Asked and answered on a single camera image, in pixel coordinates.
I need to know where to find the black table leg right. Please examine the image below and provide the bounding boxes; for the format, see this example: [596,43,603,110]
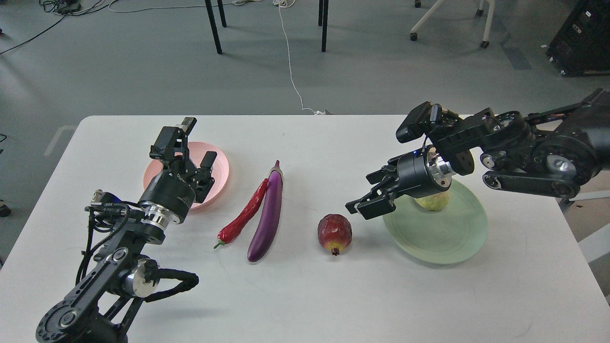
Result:
[321,0,329,53]

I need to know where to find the black cables on floor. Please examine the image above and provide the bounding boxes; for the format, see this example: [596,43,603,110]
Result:
[0,0,115,56]

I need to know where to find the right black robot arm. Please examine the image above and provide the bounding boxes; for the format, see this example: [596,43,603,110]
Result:
[346,89,610,220]

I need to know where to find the green plate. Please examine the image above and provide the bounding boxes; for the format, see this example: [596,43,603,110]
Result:
[383,181,489,265]

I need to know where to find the green-pink custard apple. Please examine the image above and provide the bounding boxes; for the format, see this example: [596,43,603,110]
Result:
[414,191,451,212]

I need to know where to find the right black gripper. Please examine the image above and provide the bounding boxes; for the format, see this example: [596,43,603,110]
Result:
[345,151,452,220]

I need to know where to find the purple eggplant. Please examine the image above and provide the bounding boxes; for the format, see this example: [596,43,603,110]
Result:
[247,160,284,262]

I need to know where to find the pink plate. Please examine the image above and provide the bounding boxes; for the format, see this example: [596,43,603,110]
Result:
[142,141,230,209]

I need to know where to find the white chair base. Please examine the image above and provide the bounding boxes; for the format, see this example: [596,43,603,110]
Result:
[407,0,497,50]

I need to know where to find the black table leg rear-left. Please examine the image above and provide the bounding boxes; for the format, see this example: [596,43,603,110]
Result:
[216,0,227,28]

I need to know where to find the white cable on floor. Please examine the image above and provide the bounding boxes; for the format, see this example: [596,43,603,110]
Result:
[273,0,326,116]

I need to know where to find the black equipment case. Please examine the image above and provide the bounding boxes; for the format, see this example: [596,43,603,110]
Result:
[546,0,610,77]

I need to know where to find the red chili pepper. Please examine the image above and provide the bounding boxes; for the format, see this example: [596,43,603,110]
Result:
[213,178,269,249]

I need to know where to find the red pomegranate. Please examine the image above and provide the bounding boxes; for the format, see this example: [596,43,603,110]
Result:
[317,213,353,256]

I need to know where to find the black table leg left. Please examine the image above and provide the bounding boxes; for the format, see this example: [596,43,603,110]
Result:
[204,0,223,55]

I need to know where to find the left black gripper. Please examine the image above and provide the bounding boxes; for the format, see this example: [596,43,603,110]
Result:
[139,117,217,223]

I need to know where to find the black table leg rear-right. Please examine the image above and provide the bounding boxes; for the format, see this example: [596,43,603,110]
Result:
[317,0,323,27]

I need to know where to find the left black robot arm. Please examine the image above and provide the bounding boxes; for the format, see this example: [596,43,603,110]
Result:
[35,117,217,343]

